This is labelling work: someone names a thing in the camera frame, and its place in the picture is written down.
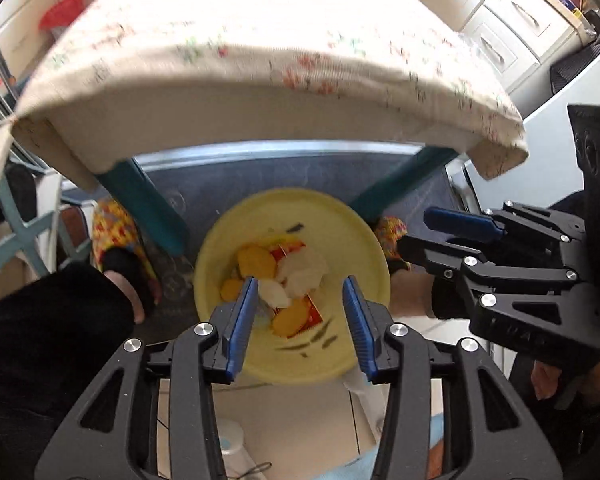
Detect teal table leg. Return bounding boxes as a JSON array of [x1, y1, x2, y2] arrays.
[[96, 159, 188, 257], [349, 146, 458, 221]]

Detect colourful right slipper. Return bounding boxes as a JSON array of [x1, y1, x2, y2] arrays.
[[374, 217, 407, 260]]

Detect yellow plastic trash bin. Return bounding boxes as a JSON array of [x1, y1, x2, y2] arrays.
[[193, 188, 390, 385]]

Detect orange peel piece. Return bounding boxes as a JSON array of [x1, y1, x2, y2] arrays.
[[220, 278, 244, 302], [237, 245, 277, 280], [272, 298, 311, 338]]

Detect colourful slipper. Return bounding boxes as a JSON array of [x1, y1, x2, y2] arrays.
[[92, 196, 162, 311], [374, 217, 407, 260]]

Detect person right hand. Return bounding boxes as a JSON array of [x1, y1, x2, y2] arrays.
[[531, 362, 600, 403]]

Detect red lined waste basket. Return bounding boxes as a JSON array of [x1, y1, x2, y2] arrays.
[[38, 0, 85, 30]]

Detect white kitchen cabinets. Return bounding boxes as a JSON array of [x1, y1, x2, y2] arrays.
[[420, 0, 594, 92]]

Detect colourful left slipper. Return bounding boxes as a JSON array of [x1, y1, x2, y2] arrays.
[[92, 196, 162, 311]]

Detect white paper napkin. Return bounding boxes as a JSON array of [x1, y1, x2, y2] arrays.
[[258, 246, 329, 309]]

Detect folding chair rack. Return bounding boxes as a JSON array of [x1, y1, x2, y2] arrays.
[[0, 50, 95, 298]]

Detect floral tablecloth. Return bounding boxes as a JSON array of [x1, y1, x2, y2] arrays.
[[5, 0, 528, 188]]

